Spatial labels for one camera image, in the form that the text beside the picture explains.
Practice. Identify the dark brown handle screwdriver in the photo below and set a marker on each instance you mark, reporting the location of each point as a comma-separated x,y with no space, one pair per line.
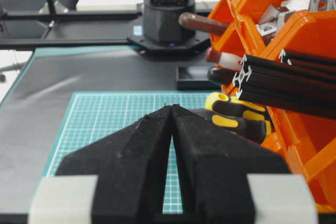
196,22

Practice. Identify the black aluminium extrusion profile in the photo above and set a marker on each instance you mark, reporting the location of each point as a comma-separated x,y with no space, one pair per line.
286,87

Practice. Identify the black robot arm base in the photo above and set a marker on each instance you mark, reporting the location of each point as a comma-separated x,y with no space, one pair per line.
160,31

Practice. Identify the yellow black screwdriver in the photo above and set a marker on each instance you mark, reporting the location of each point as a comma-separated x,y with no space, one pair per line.
247,119

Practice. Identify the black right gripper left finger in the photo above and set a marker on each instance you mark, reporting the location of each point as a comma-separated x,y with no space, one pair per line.
131,165

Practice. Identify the black metal frame rail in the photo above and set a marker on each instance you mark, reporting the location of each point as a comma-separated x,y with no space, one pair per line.
75,29

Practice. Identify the small black tray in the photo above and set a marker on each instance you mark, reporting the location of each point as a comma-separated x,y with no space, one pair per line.
194,78

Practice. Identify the orange bin with extrusions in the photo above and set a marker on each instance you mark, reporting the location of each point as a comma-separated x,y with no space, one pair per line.
306,142

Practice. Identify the orange bin with screwdrivers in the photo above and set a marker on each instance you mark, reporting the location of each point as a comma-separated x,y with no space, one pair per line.
228,38

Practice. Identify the orange bin with brackets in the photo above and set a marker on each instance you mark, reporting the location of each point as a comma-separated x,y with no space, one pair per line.
262,6

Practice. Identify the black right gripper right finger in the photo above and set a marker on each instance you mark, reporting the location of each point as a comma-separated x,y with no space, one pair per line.
213,164

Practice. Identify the silver metal corner brackets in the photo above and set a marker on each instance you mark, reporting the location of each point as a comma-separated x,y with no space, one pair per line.
274,18

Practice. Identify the green cutting mat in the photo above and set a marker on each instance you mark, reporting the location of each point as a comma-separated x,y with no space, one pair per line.
91,116

